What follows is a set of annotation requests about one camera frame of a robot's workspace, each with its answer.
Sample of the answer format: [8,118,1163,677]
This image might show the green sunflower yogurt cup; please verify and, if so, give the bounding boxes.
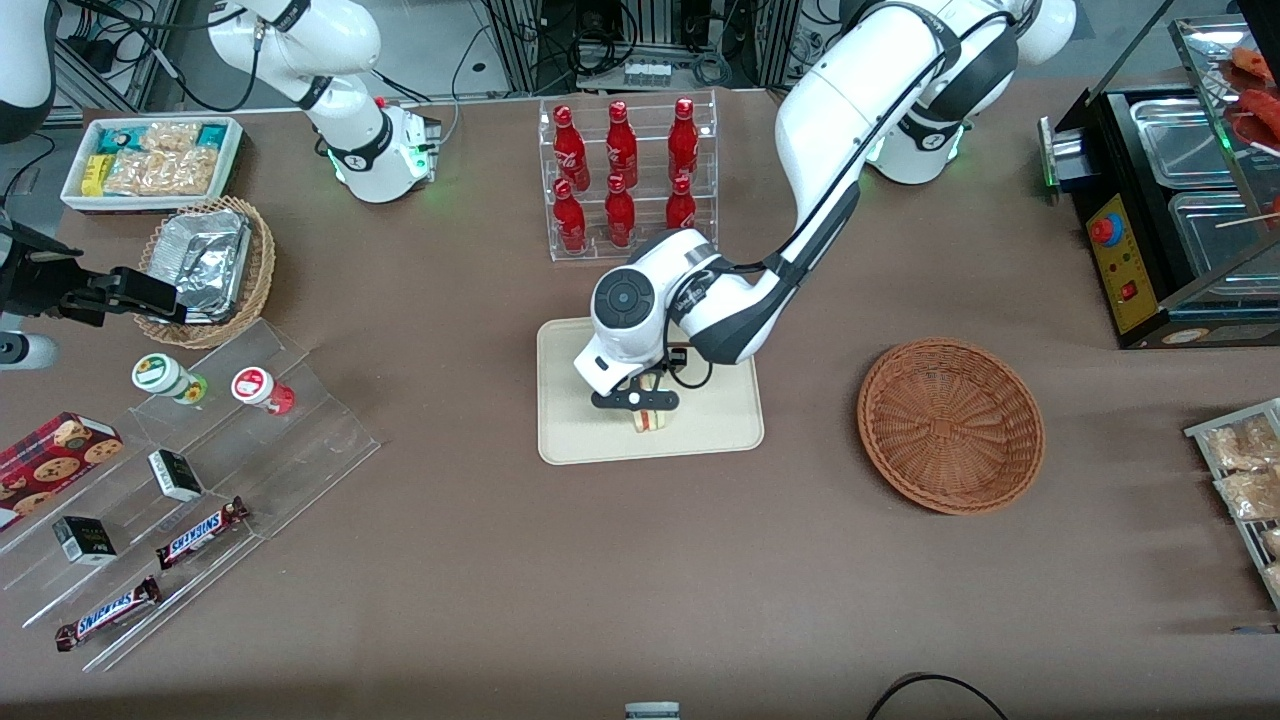
[132,353,209,405]

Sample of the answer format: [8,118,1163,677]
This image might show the grey metal snack tray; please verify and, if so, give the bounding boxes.
[1185,398,1280,611]

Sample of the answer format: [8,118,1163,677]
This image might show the clear acrylic stepped shelf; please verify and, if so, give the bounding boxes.
[0,318,381,673]

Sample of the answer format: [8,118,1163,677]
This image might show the clear acrylic bottle rack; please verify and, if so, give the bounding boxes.
[538,90,719,263]

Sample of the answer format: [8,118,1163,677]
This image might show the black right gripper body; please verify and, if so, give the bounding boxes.
[0,228,113,326]

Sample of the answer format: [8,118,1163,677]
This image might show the large clear cookie bag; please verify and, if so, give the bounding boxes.
[105,148,221,196]

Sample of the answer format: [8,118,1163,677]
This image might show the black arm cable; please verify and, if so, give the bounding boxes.
[700,10,1011,276]

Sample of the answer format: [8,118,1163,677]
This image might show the black looped cable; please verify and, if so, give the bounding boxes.
[865,672,1011,720]

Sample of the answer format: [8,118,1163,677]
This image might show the cream plastic tray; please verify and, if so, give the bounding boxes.
[538,315,766,466]

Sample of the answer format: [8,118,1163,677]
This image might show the Snickers chocolate bar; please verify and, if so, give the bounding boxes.
[55,575,163,653]
[155,497,251,571]

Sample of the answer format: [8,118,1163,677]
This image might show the small black carton box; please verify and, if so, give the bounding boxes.
[52,515,118,566]
[148,448,204,503]

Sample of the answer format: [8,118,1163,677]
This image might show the metal equipment frame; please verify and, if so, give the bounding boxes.
[480,0,801,96]

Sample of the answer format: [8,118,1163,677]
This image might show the black food warmer cabinet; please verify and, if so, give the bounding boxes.
[1038,0,1280,349]

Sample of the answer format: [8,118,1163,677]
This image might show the white snack tray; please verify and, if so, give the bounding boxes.
[60,115,246,216]

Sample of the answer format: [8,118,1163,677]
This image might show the brown wicker basket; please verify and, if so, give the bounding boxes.
[857,338,1046,516]

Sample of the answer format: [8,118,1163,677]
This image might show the red cola bottle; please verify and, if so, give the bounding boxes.
[665,175,698,231]
[553,103,591,191]
[553,178,588,253]
[604,173,636,248]
[606,100,639,189]
[668,97,699,181]

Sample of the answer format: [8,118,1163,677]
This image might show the steel food pan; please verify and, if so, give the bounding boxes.
[1168,190,1280,291]
[1130,98,1233,189]

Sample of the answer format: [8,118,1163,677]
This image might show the red strawberry yogurt cup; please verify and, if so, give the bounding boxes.
[231,367,296,416]

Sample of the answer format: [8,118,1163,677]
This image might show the clear bag of pastries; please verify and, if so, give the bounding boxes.
[1215,470,1280,521]
[1205,415,1280,471]

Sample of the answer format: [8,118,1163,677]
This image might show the small clear cookie bag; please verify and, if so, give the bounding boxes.
[140,120,201,153]

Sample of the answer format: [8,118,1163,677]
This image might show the light wicker basket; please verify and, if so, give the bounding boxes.
[135,195,276,349]

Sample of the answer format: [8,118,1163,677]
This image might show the red chocolate chip cookie box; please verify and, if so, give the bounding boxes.
[0,412,123,531]

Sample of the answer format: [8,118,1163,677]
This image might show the stacked aluminium foil containers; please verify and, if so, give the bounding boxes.
[148,210,251,323]

